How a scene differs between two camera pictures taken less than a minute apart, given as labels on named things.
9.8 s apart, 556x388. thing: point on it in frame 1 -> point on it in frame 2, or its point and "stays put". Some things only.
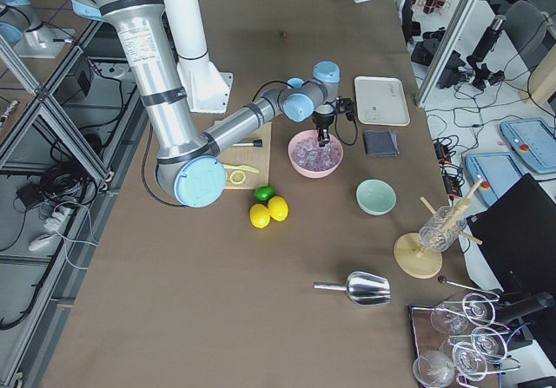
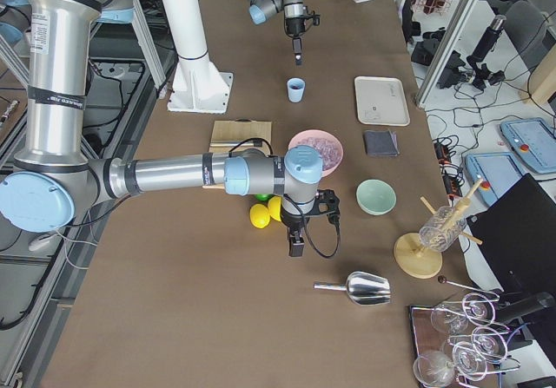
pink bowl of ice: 309,159 stays put
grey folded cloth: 381,142 stays put
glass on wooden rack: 441,229 stays put
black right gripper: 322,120 -> 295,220
